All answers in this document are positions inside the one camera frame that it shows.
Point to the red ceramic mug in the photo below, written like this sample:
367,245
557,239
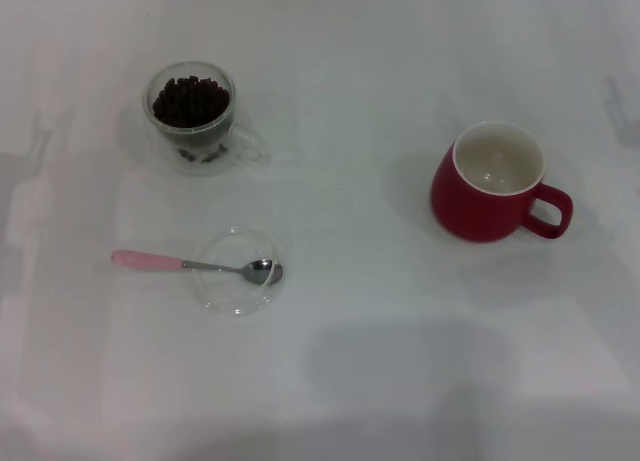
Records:
465,206

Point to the clear glass saucer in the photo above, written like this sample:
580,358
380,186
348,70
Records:
235,296

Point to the double-wall glass cup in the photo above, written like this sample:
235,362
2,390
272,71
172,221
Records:
235,136

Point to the coffee beans pile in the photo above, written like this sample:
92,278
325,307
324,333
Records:
191,101

